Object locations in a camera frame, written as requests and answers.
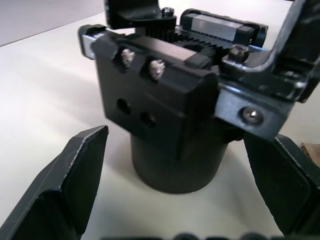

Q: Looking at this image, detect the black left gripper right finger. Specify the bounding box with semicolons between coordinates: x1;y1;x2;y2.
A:
243;134;320;240

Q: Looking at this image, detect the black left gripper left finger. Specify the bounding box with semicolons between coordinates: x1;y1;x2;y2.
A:
0;124;110;240

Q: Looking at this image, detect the brown cardboard piece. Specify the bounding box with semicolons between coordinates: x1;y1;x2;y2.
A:
300;141;320;164

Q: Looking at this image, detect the silver button head screw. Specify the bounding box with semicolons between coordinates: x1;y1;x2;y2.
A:
240;106;265;125

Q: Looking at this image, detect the black angled finger piece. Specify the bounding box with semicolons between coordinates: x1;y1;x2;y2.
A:
214;0;320;141

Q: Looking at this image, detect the black gripper body workpiece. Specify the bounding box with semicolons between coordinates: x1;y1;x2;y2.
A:
77;8;270;195

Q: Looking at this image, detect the dark socket head screw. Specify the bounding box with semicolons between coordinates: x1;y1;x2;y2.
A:
161;6;176;19
228;44;250;62

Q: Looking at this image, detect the silver socket screw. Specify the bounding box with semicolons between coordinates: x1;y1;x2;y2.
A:
147;59;167;81
119;48;136;69

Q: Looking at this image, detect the black curved finger piece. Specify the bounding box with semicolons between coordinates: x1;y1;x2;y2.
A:
103;0;179;35

